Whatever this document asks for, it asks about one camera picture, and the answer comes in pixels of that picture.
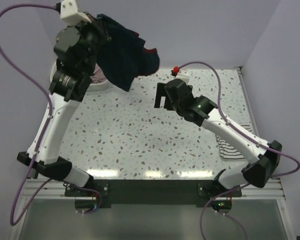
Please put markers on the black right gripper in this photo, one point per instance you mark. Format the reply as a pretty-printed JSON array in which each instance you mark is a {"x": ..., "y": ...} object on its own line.
[{"x": 161, "y": 92}]

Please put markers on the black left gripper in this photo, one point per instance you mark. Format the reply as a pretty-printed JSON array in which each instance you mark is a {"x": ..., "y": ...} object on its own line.
[{"x": 100, "y": 27}]

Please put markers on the navy maroon tank top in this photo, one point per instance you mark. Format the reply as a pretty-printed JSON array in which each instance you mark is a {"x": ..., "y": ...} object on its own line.
[{"x": 125, "y": 57}]

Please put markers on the black white striped tank top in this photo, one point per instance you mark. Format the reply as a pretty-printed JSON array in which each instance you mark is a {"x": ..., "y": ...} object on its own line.
[{"x": 227, "y": 152}]

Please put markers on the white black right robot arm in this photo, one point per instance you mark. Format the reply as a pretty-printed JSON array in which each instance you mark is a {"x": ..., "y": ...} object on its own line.
[{"x": 261, "y": 155}]

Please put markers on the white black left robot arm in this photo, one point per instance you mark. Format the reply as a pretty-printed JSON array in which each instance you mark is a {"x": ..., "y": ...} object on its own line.
[{"x": 76, "y": 49}]

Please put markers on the pink tank top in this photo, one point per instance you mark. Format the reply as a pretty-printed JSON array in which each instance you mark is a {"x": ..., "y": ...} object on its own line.
[{"x": 98, "y": 76}]

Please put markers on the white plastic laundry basket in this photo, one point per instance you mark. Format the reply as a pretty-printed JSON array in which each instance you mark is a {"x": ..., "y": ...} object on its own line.
[{"x": 99, "y": 87}]

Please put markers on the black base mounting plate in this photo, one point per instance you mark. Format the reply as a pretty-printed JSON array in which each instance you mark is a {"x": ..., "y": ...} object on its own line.
[{"x": 141, "y": 192}]

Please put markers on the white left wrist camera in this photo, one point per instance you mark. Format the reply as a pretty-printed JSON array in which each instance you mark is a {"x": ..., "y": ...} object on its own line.
[{"x": 70, "y": 13}]

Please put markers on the aluminium right side rail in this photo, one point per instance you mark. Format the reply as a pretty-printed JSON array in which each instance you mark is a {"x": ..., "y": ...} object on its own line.
[{"x": 247, "y": 100}]

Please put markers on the aluminium rail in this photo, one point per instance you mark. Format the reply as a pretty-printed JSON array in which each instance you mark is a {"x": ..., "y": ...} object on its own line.
[
  {"x": 55, "y": 190},
  {"x": 247, "y": 100}
]

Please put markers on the aluminium front rail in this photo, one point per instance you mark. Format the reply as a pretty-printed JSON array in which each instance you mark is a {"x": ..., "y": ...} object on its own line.
[{"x": 55, "y": 190}]

